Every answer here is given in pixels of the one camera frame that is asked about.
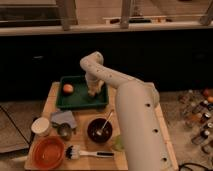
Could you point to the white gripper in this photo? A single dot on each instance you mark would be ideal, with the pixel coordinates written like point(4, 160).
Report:
point(94, 84)

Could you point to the grey folded cloth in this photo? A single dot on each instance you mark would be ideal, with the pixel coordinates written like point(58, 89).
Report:
point(60, 117)

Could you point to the dark brown bowl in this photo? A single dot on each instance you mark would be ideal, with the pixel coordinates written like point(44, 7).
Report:
point(96, 124)

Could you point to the white paper cup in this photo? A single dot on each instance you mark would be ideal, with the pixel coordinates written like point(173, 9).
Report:
point(41, 126)

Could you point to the green cup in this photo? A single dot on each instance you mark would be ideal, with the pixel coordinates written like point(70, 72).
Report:
point(117, 144)

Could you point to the orange plastic bowl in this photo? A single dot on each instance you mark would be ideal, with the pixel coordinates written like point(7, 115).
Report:
point(48, 153)

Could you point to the wooden board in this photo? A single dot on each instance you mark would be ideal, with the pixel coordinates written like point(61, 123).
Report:
point(83, 117)

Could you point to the green plastic tray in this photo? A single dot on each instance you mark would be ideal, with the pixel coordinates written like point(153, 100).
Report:
point(80, 99)

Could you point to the small metal cup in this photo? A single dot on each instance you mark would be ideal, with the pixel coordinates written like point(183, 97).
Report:
point(65, 132)

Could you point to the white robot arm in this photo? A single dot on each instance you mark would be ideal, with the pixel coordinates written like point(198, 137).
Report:
point(135, 104)

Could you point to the metal spoon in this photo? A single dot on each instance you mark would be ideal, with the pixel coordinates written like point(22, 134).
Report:
point(100, 131)

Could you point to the orange fruit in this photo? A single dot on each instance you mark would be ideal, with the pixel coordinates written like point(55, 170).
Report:
point(68, 88)

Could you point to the white dish brush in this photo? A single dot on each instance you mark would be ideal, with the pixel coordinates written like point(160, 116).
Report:
point(75, 152)

